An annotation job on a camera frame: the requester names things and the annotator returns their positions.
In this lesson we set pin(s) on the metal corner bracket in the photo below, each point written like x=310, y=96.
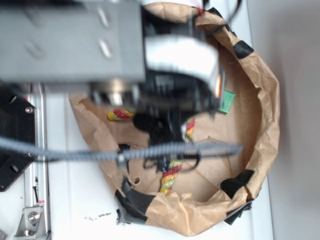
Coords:
x=32, y=225

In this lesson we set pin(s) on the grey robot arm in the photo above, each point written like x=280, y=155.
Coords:
x=96, y=47

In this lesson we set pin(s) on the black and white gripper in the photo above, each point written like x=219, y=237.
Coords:
x=182, y=79

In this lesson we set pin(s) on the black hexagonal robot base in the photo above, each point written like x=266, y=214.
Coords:
x=17, y=122

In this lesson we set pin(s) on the green wooden block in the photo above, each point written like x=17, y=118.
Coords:
x=228, y=98

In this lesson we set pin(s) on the aluminium extrusion rail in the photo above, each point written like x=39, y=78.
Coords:
x=36, y=177

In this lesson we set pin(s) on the brown paper bag bowl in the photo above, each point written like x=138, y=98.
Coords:
x=218, y=189

